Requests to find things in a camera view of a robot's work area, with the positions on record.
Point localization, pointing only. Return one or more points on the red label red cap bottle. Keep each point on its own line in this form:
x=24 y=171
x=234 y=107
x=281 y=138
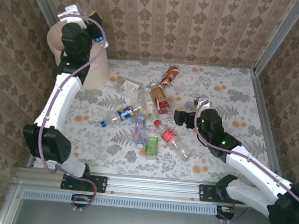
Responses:
x=168 y=136

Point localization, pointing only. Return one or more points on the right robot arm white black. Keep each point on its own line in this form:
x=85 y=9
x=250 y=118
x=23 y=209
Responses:
x=249 y=194

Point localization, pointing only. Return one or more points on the orange tea bottle red label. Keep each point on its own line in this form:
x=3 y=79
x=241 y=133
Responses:
x=159 y=98

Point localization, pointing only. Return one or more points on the brown label plastic bottle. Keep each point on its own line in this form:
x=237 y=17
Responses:
x=169 y=75

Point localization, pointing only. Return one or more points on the blue white label clear bottle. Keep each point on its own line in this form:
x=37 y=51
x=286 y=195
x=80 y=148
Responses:
x=100 y=38

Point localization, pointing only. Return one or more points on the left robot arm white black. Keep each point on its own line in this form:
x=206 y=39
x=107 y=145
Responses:
x=59 y=96

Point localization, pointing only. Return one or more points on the green label plastic bottle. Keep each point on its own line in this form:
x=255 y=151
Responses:
x=151 y=146

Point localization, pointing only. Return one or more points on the beige round waste bin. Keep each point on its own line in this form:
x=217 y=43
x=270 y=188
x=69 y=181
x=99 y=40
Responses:
x=98 y=70

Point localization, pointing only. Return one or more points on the blue yellow label clear bottle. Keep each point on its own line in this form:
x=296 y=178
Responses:
x=125 y=113

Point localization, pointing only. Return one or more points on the aluminium frame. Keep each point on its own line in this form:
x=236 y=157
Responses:
x=158 y=186

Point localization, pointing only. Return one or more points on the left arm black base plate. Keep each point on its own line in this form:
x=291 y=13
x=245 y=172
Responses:
x=100 y=183

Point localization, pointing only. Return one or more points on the pink label clear bottle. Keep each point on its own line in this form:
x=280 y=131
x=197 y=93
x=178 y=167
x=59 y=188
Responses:
x=137 y=133

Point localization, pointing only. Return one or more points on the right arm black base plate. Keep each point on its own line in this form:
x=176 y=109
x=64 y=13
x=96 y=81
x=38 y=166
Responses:
x=206 y=193

